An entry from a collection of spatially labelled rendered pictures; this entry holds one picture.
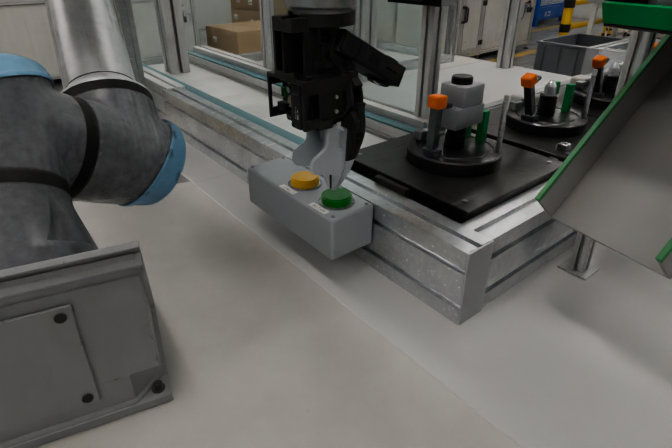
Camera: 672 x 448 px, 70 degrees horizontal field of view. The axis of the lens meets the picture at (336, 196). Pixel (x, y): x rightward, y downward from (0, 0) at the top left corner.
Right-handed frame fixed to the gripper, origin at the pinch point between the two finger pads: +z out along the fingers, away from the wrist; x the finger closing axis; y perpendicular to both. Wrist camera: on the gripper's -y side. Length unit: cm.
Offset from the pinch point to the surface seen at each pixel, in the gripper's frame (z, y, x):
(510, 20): -4, -128, -60
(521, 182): 2.4, -22.0, 12.7
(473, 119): -4.1, -22.3, 3.5
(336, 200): 2.3, 1.1, 1.3
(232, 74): 6, -30, -87
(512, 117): 0.4, -40.7, -1.2
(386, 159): 2.4, -13.3, -4.6
